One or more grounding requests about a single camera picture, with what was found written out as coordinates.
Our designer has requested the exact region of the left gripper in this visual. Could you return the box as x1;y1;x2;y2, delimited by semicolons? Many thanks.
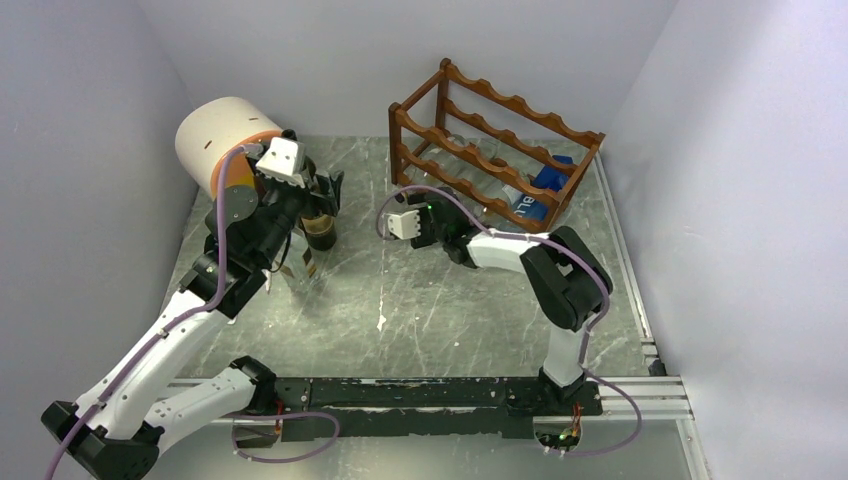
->
247;157;342;264

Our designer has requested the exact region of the dark bottle brown label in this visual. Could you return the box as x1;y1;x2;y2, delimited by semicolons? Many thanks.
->
300;200;337;251

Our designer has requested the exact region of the clear liquor bottle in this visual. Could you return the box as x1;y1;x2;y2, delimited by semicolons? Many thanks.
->
279;228;317;290

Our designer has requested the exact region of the clear bottle blue label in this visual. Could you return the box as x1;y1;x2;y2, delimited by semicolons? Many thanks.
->
503;153;576;223

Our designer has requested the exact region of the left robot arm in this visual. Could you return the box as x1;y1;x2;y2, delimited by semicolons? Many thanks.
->
41;171;344;479

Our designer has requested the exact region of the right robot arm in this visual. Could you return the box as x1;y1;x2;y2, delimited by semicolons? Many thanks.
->
385;187;613;414

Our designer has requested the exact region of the clear bottle lower rack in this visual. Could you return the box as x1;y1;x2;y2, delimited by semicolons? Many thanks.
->
399;134;509;224

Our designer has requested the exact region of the wooden wine rack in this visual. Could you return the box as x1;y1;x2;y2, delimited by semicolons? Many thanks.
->
388;58;605;233

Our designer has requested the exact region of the round drawer cabinet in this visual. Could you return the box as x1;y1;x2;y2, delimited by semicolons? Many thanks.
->
175;96;283;200

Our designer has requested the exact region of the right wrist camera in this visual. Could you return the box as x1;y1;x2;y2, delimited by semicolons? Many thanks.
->
385;209;422;240

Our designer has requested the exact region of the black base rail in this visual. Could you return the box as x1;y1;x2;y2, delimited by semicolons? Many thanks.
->
241;376;603;442

